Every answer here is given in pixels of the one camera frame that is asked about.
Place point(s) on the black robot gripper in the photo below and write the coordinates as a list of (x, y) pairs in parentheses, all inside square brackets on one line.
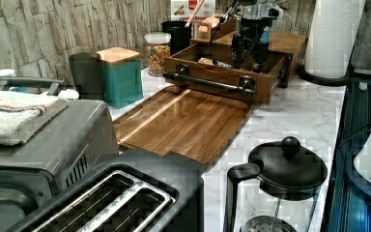
[(254, 22)]

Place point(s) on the butter stick in wrapper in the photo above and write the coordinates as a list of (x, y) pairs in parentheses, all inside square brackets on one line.
[(208, 61)]

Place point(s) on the wooden drawer box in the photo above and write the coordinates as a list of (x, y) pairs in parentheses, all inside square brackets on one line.
[(284, 52)]

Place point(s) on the small wooden block holder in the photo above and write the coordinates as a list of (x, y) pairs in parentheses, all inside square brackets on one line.
[(203, 29)]

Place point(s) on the wooden spoon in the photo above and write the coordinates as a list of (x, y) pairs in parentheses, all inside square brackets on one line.
[(194, 13)]

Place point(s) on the black utensil holder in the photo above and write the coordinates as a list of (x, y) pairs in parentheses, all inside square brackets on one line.
[(180, 35)]

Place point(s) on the white cereal box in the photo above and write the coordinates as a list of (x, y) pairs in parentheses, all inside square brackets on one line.
[(183, 9)]

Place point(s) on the white paper towel roll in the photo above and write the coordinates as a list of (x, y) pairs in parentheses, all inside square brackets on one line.
[(332, 36)]

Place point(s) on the glass jar with cereal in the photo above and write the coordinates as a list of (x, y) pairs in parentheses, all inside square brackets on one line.
[(158, 49)]

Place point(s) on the black paper towel holder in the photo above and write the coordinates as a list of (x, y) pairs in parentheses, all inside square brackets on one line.
[(324, 81)]

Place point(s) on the wooden cutting board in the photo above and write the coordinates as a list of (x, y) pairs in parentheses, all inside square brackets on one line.
[(193, 124)]

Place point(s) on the teal canister with wooden lid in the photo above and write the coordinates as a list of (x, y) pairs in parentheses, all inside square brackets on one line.
[(122, 76)]

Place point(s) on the glass french press black lid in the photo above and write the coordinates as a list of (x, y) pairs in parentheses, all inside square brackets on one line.
[(286, 170)]

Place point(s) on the dark grey canister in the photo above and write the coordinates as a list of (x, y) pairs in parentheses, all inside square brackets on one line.
[(86, 70)]

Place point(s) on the black two-slot toaster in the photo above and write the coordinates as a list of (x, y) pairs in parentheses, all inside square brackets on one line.
[(138, 191)]

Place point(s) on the folded white striped towel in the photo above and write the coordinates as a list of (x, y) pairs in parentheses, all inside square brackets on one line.
[(22, 115)]

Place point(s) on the grey toaster oven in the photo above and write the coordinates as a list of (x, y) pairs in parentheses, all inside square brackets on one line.
[(63, 151)]

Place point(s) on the dark metal drawer handle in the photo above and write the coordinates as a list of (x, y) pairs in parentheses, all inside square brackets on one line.
[(246, 86)]

